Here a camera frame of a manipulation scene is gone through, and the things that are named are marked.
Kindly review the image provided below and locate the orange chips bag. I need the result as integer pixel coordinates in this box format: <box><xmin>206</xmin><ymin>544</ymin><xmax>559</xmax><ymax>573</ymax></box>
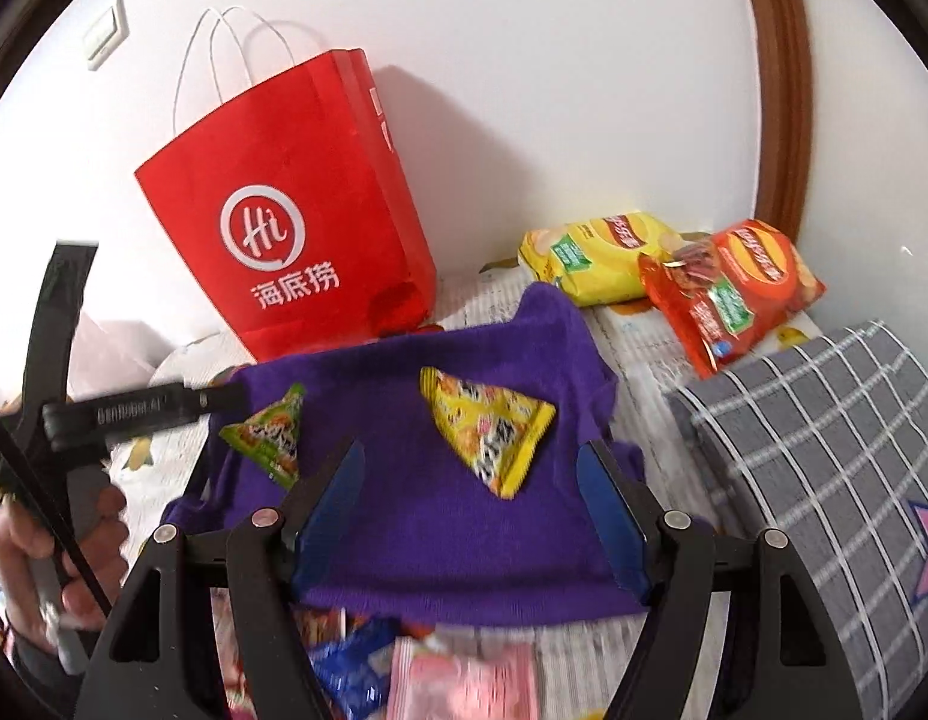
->
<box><xmin>638</xmin><ymin>219</ymin><xmax>826</xmax><ymax>380</ymax></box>

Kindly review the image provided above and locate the pink snack packet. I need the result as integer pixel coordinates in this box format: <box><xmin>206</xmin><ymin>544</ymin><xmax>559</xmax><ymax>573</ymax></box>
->
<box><xmin>389</xmin><ymin>637</ymin><xmax>540</xmax><ymax>720</ymax></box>

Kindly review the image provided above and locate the red paper bag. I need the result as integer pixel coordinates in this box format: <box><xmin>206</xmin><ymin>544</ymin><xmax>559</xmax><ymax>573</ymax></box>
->
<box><xmin>134</xmin><ymin>6</ymin><xmax>439</xmax><ymax>362</ymax></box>

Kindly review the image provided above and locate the blue snack packet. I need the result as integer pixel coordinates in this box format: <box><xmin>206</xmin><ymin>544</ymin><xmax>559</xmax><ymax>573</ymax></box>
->
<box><xmin>310</xmin><ymin>619</ymin><xmax>401</xmax><ymax>720</ymax></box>

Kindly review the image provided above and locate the red snack packet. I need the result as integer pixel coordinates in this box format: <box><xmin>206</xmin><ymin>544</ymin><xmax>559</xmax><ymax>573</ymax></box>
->
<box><xmin>295</xmin><ymin>607</ymin><xmax>352</xmax><ymax>650</ymax></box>

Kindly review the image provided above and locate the white wall switch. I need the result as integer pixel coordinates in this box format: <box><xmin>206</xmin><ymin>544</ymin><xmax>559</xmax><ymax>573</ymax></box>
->
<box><xmin>83</xmin><ymin>0</ymin><xmax>127</xmax><ymax>70</ymax></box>

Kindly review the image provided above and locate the yellow chips bag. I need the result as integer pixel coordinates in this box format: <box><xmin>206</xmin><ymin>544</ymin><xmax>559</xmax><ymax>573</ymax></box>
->
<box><xmin>518</xmin><ymin>211</ymin><xmax>693</xmax><ymax>307</ymax></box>

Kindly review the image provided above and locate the person's left hand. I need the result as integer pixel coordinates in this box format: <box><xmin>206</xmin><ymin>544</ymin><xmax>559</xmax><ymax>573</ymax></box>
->
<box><xmin>0</xmin><ymin>491</ymin><xmax>131</xmax><ymax>638</ymax></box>

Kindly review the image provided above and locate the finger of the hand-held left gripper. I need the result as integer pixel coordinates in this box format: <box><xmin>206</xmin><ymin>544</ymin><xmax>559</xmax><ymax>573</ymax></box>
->
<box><xmin>44</xmin><ymin>382</ymin><xmax>251</xmax><ymax>452</ymax></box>
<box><xmin>17</xmin><ymin>241</ymin><xmax>100</xmax><ymax>421</ymax></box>

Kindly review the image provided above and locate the grey checked pillow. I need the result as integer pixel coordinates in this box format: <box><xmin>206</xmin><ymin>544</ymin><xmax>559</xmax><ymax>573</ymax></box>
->
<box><xmin>666</xmin><ymin>321</ymin><xmax>928</xmax><ymax>720</ymax></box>

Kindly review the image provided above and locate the brown wooden door frame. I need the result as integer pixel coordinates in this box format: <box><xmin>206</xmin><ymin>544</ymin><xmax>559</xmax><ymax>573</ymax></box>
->
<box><xmin>737</xmin><ymin>0</ymin><xmax>813</xmax><ymax>241</ymax></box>

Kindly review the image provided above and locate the purple towel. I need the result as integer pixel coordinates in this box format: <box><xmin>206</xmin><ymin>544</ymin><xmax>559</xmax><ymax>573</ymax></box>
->
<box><xmin>160</xmin><ymin>281</ymin><xmax>720</xmax><ymax>623</ymax></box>

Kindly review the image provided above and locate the thin black cable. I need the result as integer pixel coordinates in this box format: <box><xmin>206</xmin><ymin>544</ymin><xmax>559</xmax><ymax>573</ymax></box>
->
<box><xmin>0</xmin><ymin>394</ymin><xmax>114</xmax><ymax>616</ymax></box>

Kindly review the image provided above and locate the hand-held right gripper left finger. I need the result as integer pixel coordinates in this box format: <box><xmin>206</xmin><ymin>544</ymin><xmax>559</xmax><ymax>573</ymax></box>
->
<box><xmin>77</xmin><ymin>439</ymin><xmax>367</xmax><ymax>720</ymax></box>

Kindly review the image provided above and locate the green triangular snack packet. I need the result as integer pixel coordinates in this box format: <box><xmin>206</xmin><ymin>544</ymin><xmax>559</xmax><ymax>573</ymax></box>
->
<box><xmin>220</xmin><ymin>382</ymin><xmax>307</xmax><ymax>488</ymax></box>

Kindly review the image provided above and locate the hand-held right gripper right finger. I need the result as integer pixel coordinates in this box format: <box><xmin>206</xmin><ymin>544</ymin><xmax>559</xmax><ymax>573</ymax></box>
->
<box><xmin>576</xmin><ymin>441</ymin><xmax>862</xmax><ymax>720</ymax></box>

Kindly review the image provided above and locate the yellow triangular snack packet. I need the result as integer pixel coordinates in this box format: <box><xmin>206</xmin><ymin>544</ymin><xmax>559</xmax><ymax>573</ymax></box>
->
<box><xmin>420</xmin><ymin>366</ymin><xmax>557</xmax><ymax>500</ymax></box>

